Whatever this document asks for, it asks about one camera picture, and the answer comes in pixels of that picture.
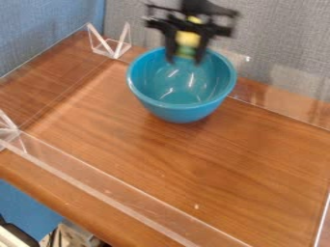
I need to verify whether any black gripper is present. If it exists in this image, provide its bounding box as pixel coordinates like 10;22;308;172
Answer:
144;0;239;65

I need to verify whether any yellow banana toy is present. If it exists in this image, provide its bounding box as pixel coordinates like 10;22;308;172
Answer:
173;15;203;60

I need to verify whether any blue bowl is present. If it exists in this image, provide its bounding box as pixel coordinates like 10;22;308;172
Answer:
127;47;238;124

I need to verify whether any clear acrylic back barrier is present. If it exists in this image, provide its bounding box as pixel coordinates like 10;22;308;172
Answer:
224;51;330;131

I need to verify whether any clear acrylic barrier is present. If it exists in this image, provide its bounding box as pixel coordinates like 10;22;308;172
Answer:
224;51;330;131
8;132;251;247

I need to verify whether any clear acrylic front barrier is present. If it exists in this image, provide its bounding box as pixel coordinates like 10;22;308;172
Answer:
8;132;251;247

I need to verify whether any clear acrylic corner bracket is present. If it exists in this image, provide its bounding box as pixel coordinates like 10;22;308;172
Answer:
87;23;132;60

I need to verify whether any clear acrylic left bracket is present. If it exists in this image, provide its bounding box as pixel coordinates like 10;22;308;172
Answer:
0;109;26;152

